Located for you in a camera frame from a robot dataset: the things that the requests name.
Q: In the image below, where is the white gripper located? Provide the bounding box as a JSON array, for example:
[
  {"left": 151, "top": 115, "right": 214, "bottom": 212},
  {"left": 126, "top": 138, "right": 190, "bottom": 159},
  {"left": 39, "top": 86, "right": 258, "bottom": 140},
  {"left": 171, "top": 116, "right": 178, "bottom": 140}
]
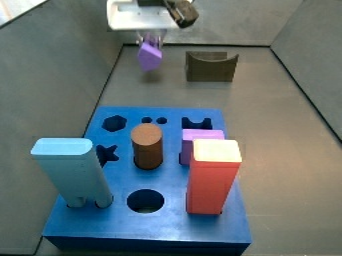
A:
[{"left": 107, "top": 0, "right": 199, "bottom": 44}]

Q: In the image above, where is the purple three prong object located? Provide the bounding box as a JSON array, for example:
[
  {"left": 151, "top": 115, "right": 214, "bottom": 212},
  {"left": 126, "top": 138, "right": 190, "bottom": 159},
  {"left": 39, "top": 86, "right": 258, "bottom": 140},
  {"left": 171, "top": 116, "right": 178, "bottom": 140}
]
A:
[{"left": 138, "top": 38, "right": 163, "bottom": 72}]

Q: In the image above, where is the black curved fixture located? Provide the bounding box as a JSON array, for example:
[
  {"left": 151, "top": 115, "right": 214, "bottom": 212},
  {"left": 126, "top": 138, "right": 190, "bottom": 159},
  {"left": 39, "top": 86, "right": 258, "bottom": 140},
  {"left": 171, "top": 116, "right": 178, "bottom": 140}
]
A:
[{"left": 186, "top": 51, "right": 239, "bottom": 82}]

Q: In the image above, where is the blue foam peg board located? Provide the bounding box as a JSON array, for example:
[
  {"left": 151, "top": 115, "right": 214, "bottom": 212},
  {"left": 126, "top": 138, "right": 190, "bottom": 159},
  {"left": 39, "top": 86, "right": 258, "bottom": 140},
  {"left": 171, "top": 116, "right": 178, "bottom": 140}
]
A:
[{"left": 43, "top": 107, "right": 253, "bottom": 256}]

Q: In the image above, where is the light blue two prong peg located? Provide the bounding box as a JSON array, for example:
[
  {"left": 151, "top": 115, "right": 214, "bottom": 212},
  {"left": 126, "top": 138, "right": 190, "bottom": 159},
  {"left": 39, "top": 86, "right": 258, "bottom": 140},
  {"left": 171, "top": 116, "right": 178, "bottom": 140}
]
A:
[{"left": 31, "top": 138, "right": 114, "bottom": 208}]

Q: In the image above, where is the brown cylinder peg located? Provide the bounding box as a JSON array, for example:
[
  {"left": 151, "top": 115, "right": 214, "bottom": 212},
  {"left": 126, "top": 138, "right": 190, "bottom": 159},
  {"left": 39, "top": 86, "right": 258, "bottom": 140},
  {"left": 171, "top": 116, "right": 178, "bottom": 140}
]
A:
[{"left": 131, "top": 123, "right": 163, "bottom": 170}]

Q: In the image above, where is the light purple square peg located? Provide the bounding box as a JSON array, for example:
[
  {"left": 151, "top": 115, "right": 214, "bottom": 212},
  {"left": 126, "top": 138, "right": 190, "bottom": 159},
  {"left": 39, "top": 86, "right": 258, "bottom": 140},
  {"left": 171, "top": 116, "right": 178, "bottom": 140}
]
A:
[{"left": 179, "top": 128, "right": 226, "bottom": 167}]

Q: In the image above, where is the red rectangular block peg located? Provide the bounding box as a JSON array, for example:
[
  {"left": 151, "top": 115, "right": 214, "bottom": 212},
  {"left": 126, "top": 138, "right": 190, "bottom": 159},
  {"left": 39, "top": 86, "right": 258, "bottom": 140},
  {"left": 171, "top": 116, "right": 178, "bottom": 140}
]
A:
[{"left": 186, "top": 139, "right": 242, "bottom": 215}]

